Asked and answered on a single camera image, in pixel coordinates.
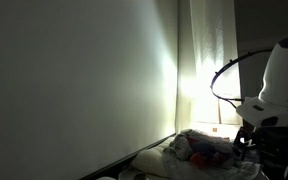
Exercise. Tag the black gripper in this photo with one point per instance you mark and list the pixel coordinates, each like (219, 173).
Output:
(274, 143)

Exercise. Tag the pile of clothes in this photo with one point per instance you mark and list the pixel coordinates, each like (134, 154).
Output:
(210, 170)

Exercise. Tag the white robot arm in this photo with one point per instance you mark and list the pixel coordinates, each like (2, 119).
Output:
(284, 76)

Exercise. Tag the small orange object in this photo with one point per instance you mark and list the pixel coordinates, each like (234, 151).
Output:
(214, 129)

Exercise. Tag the red garment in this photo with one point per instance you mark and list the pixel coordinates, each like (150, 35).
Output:
(200, 159)

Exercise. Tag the grey white garment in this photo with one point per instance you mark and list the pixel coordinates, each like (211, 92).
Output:
(181, 146)

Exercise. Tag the white pillow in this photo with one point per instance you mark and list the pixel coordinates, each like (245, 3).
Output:
(149, 161)

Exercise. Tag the white curtain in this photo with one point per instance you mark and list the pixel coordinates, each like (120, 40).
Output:
(207, 50)

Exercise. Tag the dark baseboard strip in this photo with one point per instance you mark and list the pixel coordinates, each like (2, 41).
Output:
(124, 160)

